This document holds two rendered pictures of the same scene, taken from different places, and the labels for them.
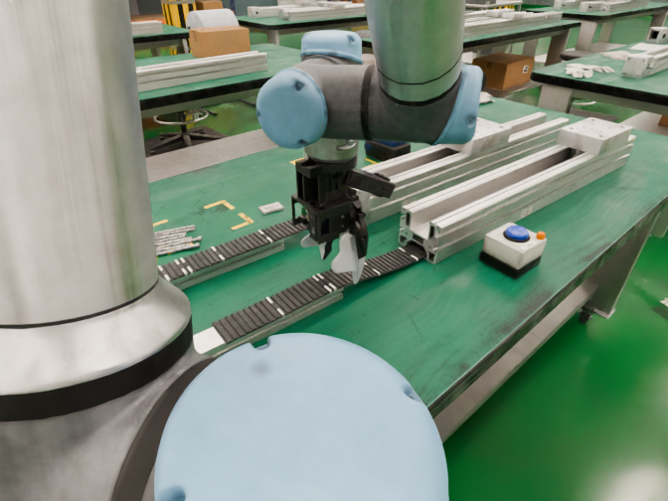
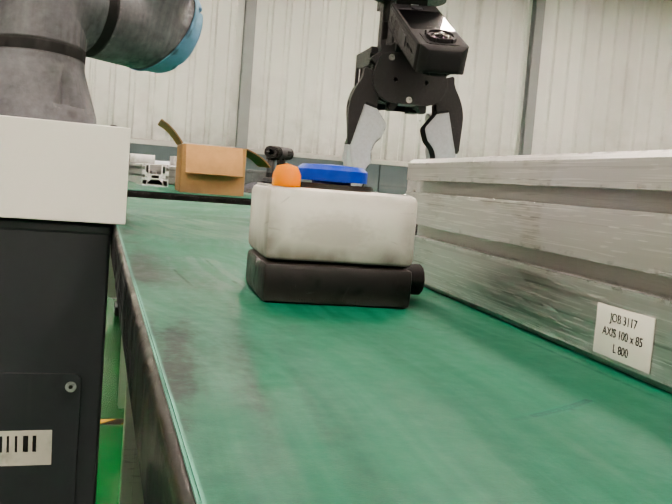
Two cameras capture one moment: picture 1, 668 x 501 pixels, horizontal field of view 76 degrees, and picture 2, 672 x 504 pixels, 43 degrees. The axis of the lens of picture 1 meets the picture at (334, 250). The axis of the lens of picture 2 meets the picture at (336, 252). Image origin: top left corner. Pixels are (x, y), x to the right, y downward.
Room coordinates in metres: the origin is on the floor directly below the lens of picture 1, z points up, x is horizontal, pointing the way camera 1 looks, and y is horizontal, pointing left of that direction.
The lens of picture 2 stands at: (0.88, -0.77, 0.84)
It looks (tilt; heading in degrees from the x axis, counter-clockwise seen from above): 5 degrees down; 115
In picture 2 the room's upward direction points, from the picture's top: 4 degrees clockwise
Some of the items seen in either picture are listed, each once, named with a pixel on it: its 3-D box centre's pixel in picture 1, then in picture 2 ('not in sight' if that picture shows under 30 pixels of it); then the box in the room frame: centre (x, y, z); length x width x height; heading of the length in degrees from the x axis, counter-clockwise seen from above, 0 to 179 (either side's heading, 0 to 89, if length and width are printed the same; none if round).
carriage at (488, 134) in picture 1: (472, 140); not in sight; (1.09, -0.37, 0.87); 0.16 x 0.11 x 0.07; 127
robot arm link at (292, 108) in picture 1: (318, 102); not in sight; (0.47, 0.02, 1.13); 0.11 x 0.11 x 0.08; 72
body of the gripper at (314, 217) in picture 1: (328, 194); (402, 51); (0.57, 0.01, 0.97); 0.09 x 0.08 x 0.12; 127
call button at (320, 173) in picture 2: (516, 234); (331, 182); (0.67, -0.34, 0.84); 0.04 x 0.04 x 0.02
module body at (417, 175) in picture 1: (469, 158); not in sight; (1.09, -0.37, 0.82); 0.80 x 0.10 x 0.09; 127
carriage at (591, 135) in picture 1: (591, 140); not in sight; (1.09, -0.68, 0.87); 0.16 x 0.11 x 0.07; 127
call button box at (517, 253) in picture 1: (508, 247); (341, 240); (0.68, -0.33, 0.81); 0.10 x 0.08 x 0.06; 37
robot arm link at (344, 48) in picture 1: (331, 81); not in sight; (0.57, 0.00, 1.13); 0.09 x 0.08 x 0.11; 162
